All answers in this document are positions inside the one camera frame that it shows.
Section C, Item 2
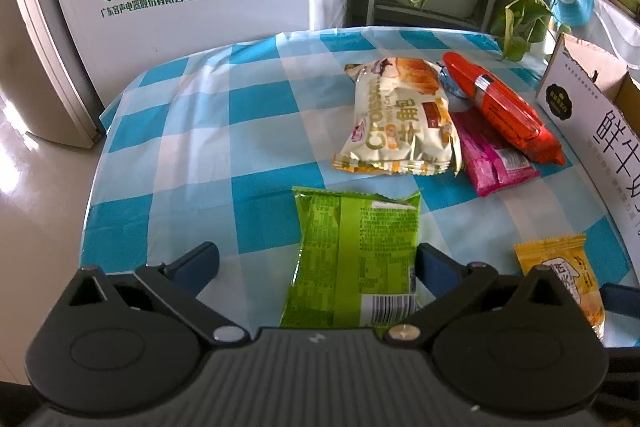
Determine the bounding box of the white grey refrigerator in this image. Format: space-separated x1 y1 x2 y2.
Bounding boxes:
0 0 351 150

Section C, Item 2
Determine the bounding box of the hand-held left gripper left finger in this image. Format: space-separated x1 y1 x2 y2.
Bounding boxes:
65 241 248 348

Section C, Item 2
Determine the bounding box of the white marble side table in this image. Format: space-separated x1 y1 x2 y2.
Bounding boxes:
590 0 640 68

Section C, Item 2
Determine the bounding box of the blue white checked tablecloth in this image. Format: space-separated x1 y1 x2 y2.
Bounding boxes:
82 26 637 348

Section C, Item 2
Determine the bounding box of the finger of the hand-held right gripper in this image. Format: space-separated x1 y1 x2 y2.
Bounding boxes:
599 284 640 320

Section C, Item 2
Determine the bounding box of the white blue snack packet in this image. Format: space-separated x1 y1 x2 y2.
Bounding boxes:
437 61 468 98

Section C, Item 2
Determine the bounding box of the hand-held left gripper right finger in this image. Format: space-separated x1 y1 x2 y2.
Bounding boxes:
382 242 576 348

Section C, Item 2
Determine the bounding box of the magenta snack packet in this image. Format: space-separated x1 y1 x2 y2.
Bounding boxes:
452 109 542 198

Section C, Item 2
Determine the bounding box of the cardboard box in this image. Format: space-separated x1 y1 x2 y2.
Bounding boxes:
535 32 640 242

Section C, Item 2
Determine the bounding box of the red snack packet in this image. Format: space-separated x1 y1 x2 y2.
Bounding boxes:
442 52 568 166

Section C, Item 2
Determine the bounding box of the green snack packet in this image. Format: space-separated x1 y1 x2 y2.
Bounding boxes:
279 187 423 332

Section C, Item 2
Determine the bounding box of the yellow snack packet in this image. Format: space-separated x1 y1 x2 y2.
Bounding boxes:
514 234 607 342

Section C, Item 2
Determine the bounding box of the cream croissant packet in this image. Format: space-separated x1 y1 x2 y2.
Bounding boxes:
332 57 463 178

